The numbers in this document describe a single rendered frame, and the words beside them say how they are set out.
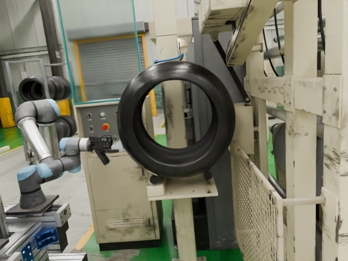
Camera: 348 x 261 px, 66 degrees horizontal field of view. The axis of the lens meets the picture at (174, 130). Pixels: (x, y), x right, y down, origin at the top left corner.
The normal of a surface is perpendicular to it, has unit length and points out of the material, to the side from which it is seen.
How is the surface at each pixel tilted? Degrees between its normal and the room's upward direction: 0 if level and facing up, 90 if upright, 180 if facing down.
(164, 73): 79
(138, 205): 90
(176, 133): 90
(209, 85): 83
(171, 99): 90
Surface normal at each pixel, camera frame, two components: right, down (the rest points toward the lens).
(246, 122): -0.03, 0.20
